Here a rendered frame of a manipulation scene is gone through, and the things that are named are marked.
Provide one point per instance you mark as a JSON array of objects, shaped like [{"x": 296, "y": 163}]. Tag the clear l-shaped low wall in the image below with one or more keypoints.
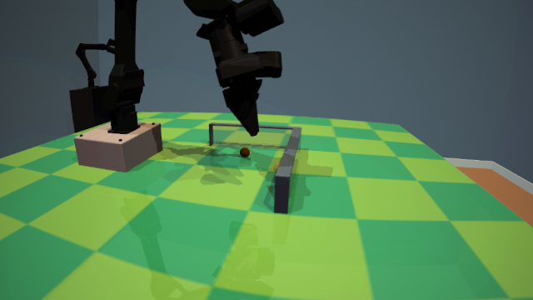
[{"x": 266, "y": 139}]

